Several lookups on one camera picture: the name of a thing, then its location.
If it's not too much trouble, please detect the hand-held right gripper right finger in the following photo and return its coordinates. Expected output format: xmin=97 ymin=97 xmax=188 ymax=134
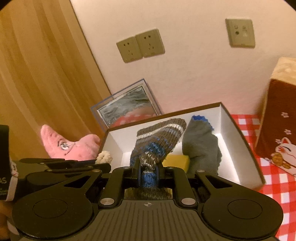
xmin=154 ymin=162 xmax=234 ymax=206

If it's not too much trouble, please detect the wooden wall panel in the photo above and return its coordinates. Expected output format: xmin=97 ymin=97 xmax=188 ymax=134
xmin=0 ymin=0 xmax=111 ymax=163

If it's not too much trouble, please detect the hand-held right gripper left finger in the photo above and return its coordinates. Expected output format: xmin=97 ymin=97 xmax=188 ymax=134
xmin=58 ymin=162 xmax=142 ymax=207

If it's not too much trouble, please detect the brown cardboard box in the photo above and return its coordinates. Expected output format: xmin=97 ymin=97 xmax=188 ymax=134
xmin=99 ymin=102 xmax=266 ymax=192

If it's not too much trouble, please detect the brown lucky cat cushion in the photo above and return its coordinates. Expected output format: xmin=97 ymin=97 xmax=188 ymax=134
xmin=254 ymin=57 xmax=296 ymax=178

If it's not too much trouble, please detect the white fluffy scrunchie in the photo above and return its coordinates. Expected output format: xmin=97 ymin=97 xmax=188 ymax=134
xmin=96 ymin=151 xmax=113 ymax=164

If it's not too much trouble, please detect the beige wall data socket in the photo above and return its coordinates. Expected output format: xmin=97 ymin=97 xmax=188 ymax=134
xmin=225 ymin=19 xmax=255 ymax=48

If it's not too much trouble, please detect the yellow sponge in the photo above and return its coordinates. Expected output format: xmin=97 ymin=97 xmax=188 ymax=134
xmin=165 ymin=154 xmax=190 ymax=173

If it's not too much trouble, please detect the pink star plush toy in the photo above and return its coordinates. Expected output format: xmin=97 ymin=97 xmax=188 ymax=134
xmin=40 ymin=125 xmax=101 ymax=161

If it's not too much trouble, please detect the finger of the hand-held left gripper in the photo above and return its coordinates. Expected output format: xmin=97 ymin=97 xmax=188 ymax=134
xmin=25 ymin=163 xmax=112 ymax=186
xmin=19 ymin=158 xmax=97 ymax=168

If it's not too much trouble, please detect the framed grey picture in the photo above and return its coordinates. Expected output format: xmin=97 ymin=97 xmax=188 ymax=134
xmin=90 ymin=78 xmax=162 ymax=129

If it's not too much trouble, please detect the red white checkered tablecloth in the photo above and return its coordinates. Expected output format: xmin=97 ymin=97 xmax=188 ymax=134
xmin=230 ymin=114 xmax=296 ymax=241

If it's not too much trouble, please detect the grey sock with blue cuff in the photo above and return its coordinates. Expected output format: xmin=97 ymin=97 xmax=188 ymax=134
xmin=182 ymin=115 xmax=222 ymax=177

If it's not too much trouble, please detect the striped knitted sock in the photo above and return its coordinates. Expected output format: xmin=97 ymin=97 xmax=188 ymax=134
xmin=129 ymin=118 xmax=187 ymax=200

